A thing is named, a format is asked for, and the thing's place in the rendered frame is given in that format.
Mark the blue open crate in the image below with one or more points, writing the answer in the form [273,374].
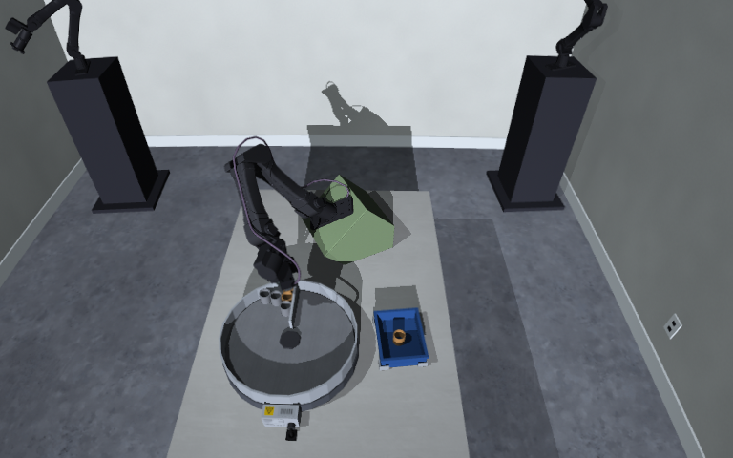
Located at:
[407,319]

